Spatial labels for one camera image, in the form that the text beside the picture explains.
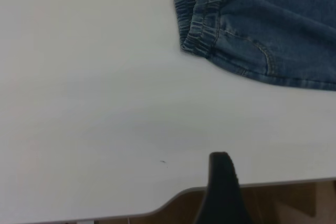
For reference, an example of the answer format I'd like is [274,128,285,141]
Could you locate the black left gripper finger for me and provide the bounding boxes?
[193,152,254,224]

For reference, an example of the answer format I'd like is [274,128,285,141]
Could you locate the blue denim pants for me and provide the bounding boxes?
[173,0,336,91]

